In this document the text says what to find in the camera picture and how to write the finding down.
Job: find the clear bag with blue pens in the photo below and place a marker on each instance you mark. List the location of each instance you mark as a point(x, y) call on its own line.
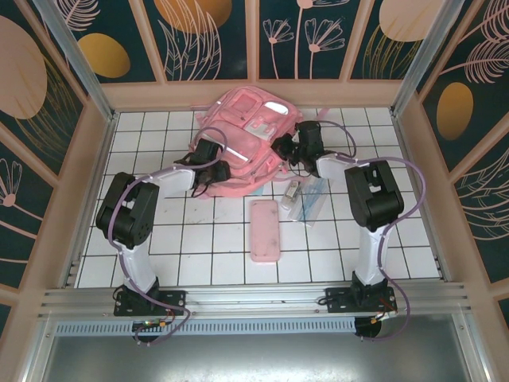
point(312, 207)

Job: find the pink student backpack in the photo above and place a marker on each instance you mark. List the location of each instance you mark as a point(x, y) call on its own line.
point(238, 131)

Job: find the pink pencil case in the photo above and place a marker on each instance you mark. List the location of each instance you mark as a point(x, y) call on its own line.
point(265, 232)

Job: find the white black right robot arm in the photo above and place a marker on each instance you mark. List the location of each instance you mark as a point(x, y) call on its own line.
point(371, 258)

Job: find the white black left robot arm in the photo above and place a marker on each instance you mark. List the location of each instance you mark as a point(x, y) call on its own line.
point(137, 266)

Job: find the light blue card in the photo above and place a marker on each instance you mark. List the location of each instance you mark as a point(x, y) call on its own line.
point(259, 192)

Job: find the small green circuit board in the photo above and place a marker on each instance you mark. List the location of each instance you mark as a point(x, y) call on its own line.
point(151, 324)

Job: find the grey metal panel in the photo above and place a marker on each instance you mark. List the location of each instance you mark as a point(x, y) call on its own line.
point(254, 358)

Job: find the aluminium mounting rail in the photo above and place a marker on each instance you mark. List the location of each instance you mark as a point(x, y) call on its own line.
point(254, 296)

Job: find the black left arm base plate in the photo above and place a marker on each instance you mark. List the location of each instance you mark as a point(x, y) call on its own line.
point(175, 300)

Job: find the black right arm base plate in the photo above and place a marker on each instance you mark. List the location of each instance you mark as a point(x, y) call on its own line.
point(336, 300)

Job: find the aluminium frame post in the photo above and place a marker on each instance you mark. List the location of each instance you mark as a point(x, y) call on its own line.
point(423, 55)
point(79, 63)

